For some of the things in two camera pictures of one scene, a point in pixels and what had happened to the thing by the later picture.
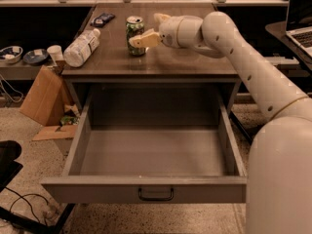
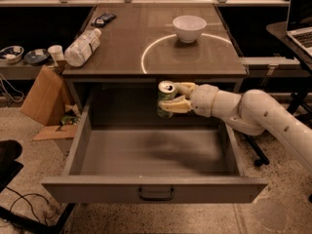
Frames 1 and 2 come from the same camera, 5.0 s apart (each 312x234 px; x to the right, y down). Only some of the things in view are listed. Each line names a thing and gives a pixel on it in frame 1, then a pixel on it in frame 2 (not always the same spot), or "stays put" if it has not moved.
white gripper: [170, 29] to [202, 98]
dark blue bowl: [35, 56] stays put
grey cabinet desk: [161, 63] stays put
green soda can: [135, 26] to [166, 93]
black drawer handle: [155, 199] stays put
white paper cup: [56, 52] stays put
